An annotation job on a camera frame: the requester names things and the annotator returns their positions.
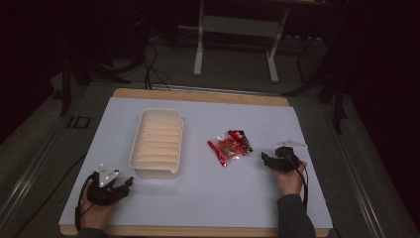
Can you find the metal floor rail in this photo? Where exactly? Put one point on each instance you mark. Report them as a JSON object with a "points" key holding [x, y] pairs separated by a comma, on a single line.
{"points": [[29, 172], [356, 172]]}

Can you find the red and clear snack packet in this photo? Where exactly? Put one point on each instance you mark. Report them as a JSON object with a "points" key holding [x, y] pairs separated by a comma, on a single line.
{"points": [[231, 147]]}

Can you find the white table mat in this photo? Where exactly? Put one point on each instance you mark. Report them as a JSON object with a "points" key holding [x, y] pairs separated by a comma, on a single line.
{"points": [[198, 198]]}

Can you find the white metal stand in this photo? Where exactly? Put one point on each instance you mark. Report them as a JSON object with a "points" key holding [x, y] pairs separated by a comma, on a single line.
{"points": [[237, 26]]}

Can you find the cream ribbed plastic tray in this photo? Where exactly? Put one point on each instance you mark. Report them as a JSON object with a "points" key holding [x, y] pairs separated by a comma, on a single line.
{"points": [[157, 143]]}

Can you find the black metal stand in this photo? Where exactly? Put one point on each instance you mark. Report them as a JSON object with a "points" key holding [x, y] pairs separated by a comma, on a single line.
{"points": [[66, 89], [336, 99]]}

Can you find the person's right hand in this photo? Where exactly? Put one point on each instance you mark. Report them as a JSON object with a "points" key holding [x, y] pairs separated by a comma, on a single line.
{"points": [[290, 181]]}

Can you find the person's left hand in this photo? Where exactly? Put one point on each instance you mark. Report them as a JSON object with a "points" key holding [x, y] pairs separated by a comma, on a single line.
{"points": [[95, 214]]}

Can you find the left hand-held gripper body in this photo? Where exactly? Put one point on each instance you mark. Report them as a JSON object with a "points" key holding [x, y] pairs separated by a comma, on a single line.
{"points": [[99, 195]]}

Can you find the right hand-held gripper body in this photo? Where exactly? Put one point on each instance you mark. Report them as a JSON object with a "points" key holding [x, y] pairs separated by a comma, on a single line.
{"points": [[285, 160]]}

